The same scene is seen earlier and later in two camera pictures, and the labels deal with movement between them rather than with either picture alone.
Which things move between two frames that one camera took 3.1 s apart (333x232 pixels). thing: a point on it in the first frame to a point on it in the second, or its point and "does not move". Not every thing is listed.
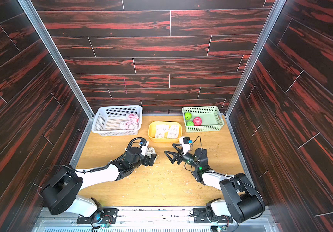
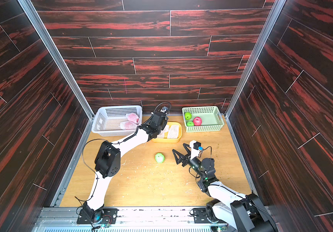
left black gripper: x=146 y=162 to x=164 y=124
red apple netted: x=197 y=121 does not move
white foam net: x=173 y=131 does not move
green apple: x=188 y=116 does not move
